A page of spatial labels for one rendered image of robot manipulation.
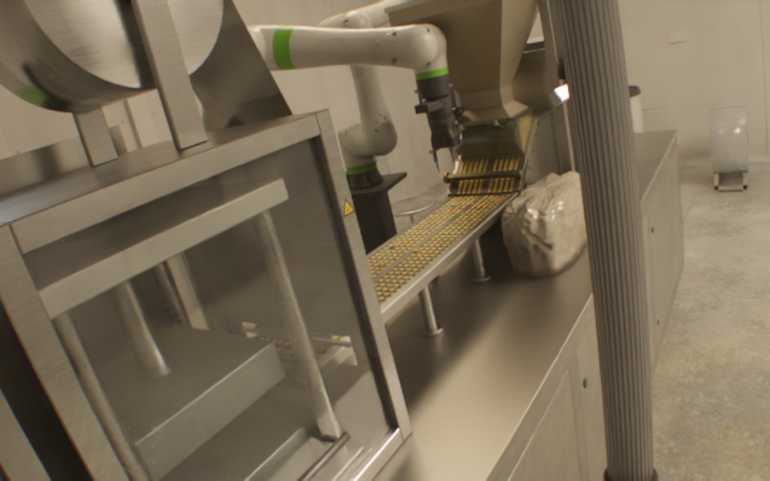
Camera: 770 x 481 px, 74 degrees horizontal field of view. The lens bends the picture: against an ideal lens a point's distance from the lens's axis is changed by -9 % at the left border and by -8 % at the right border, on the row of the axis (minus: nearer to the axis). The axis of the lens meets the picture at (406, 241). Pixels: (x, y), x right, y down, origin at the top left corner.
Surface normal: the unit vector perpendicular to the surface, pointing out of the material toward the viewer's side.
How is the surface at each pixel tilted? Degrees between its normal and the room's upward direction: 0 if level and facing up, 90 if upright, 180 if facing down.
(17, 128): 90
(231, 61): 109
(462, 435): 0
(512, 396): 0
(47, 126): 90
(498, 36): 118
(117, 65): 90
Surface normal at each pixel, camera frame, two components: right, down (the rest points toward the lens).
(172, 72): 0.83, 0.00
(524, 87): -0.52, 0.38
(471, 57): -0.36, 0.77
